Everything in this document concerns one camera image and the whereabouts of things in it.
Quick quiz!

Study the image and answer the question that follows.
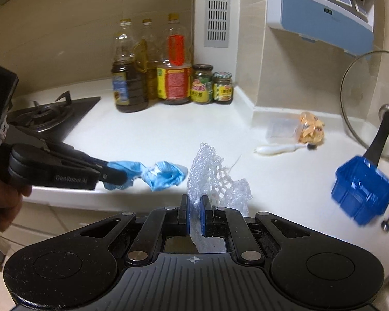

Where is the blue and white wall dispenser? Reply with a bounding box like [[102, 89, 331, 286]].
[[266, 0, 378, 59]]

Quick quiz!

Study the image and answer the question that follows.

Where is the dark sauce bottle blue label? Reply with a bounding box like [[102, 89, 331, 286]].
[[112, 18, 149, 113]]

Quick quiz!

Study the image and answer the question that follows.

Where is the white toothbrush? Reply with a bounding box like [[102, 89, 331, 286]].
[[254, 143, 316, 155]]

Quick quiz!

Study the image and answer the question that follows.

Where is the gas stove burner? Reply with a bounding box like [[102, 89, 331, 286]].
[[6, 91, 102, 143]]

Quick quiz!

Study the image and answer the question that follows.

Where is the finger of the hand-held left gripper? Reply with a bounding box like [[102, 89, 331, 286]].
[[7, 121, 113, 169], [95, 165, 128, 186]]

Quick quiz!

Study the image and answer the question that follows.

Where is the person's left hand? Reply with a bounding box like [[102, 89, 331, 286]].
[[0, 173, 31, 234]]

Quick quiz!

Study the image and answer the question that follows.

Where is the clear plastic box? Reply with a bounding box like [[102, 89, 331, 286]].
[[266, 117, 303, 144]]

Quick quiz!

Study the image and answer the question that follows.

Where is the oil bottle with red handle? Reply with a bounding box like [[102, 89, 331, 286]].
[[156, 13, 193, 105]]

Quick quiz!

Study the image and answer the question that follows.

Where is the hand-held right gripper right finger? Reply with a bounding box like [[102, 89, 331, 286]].
[[201, 196, 357, 264]]

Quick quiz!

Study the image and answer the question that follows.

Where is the white foam net sleeve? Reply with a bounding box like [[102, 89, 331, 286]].
[[188, 143, 253, 253]]

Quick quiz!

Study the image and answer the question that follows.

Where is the small glass jar yellow label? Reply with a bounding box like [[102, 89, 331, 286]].
[[213, 72, 234, 105]]

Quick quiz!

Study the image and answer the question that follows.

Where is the glass pot lid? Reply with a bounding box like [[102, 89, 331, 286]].
[[340, 50, 389, 169]]

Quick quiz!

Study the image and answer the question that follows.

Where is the orange wrapper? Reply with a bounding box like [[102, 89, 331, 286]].
[[295, 112, 325, 146]]

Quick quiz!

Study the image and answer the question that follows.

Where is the jar with yellow label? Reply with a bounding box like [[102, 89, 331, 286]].
[[191, 64, 214, 104]]

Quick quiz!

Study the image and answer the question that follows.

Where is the blue plastic tray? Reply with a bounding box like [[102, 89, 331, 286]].
[[331, 155, 389, 225]]

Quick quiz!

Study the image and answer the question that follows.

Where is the yellow oil bottle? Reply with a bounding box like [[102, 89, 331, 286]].
[[139, 19, 159, 100]]

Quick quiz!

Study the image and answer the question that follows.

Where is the blue plastic glove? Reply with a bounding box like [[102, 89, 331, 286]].
[[103, 160, 189, 192]]

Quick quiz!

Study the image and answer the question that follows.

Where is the grey wall vent grille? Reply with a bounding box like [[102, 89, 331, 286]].
[[204, 0, 231, 48]]

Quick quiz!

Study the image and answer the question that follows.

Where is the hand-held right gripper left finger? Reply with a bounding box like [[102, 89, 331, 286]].
[[29, 194, 191, 264]]

